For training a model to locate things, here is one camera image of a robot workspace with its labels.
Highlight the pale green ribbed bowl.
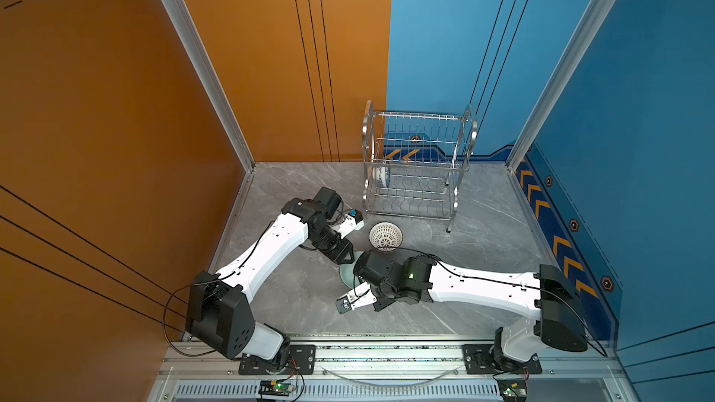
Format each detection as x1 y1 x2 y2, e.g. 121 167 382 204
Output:
339 264 361 290

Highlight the blue floral white bowl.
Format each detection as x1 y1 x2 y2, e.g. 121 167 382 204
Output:
374 166 390 188

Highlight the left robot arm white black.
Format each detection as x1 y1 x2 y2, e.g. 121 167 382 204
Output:
185 187 364 371

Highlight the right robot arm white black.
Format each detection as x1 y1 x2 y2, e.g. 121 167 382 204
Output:
336 252 590 372

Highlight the stainless steel dish rack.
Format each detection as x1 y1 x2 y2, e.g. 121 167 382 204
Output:
361 102 479 233

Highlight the white brown lattice bowl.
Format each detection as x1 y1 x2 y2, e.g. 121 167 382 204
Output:
369 221 404 251

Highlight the left green circuit board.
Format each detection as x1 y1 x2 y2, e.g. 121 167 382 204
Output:
257 380 298 401

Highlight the green circuit board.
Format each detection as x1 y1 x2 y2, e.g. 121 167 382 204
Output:
257 380 298 401
496 379 528 402

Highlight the right green circuit board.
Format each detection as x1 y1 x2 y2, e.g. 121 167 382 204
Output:
496 379 528 402

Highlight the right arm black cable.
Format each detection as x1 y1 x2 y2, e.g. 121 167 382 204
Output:
384 246 609 358

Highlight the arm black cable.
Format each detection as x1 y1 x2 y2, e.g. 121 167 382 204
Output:
384 246 609 358
161 222 280 358

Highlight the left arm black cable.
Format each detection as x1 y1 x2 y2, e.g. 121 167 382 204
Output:
161 222 280 358

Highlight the clear cable on rail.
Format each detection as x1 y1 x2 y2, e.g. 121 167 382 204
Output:
317 365 465 389

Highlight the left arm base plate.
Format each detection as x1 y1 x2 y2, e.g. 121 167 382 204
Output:
238 344 316 376

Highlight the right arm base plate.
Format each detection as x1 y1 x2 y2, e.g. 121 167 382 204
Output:
462 344 543 375

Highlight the aluminium front rail frame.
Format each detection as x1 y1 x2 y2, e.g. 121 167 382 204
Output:
148 335 639 401

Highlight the left aluminium corner post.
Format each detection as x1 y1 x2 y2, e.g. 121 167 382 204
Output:
160 0 255 173

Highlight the aluminium corner post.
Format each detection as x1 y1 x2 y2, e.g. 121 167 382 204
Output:
160 0 255 173
506 0 616 173

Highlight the right aluminium corner post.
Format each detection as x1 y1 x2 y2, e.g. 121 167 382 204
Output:
506 0 616 173

